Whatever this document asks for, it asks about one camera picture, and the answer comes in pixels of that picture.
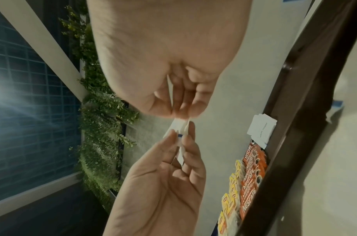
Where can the person's left hand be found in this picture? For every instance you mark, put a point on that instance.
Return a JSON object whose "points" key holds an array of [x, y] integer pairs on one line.
{"points": [[155, 196]]}

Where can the person's right hand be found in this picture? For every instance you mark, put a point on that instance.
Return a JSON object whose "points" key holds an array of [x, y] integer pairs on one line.
{"points": [[166, 46]]}

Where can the white sugar packet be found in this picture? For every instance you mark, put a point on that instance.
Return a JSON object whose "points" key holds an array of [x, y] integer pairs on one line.
{"points": [[181, 156], [176, 125]]}

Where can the row of red Nescafe sachets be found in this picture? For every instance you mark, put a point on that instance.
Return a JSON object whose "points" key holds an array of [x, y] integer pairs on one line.
{"points": [[251, 184]]}

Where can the row of white sugar packets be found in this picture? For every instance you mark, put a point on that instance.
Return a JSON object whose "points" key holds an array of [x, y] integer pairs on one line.
{"points": [[261, 128]]}

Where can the brown plastic tray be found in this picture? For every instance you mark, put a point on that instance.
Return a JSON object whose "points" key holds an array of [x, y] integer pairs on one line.
{"points": [[306, 103]]}

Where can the large glass window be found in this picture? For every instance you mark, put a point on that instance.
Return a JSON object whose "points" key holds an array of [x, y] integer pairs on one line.
{"points": [[29, 115]]}

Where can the green plant wall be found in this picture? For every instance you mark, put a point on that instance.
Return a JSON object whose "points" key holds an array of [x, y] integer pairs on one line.
{"points": [[102, 115]]}

